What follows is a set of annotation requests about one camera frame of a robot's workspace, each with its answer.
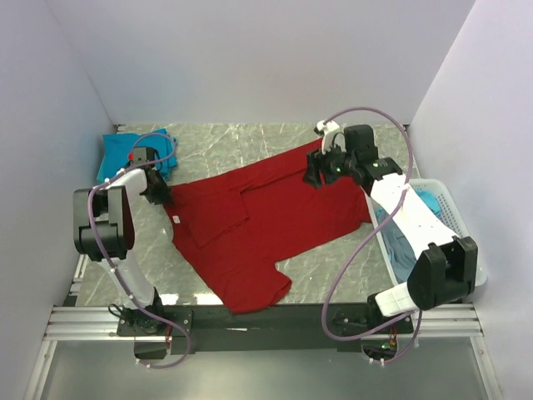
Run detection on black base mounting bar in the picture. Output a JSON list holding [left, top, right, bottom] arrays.
[[116, 303, 416, 359]]

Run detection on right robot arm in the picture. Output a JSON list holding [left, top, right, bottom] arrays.
[[303, 121, 478, 333]]

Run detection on grey blue t shirt in basket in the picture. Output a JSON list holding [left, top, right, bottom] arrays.
[[381, 221, 417, 283]]

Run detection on folded blue t shirt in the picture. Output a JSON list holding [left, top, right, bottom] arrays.
[[102, 129, 178, 181]]

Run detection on teal t shirt in basket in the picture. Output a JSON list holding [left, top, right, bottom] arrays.
[[416, 189, 441, 217]]

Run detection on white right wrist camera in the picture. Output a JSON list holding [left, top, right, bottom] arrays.
[[314, 120, 346, 154]]

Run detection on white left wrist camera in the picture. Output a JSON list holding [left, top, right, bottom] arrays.
[[128, 147, 157, 166]]

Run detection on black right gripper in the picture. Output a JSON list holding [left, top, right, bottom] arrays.
[[301, 138, 356, 190]]

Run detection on folded teal t shirt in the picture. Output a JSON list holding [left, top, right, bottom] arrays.
[[96, 135, 180, 188]]

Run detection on aluminium frame rail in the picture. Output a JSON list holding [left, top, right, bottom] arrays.
[[43, 303, 484, 342]]

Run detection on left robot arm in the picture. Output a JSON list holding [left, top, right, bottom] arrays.
[[72, 146, 172, 336]]

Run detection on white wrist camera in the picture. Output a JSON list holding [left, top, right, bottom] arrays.
[[314, 120, 346, 154], [128, 147, 157, 166]]

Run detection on red t shirt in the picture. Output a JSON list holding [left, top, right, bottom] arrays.
[[164, 141, 371, 313]]

